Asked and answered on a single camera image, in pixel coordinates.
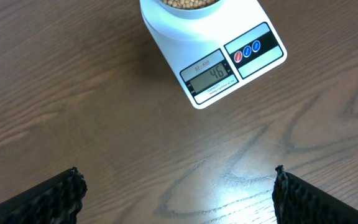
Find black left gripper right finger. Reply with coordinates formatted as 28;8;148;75
272;165;358;224

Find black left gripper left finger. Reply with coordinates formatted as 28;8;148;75
0;167;87;224

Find white digital kitchen scale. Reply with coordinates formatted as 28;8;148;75
140;0;287;110

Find grey round bowl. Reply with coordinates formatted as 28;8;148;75
157;1;224;19

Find yellow soybeans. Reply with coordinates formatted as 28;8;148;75
160;0;219;10

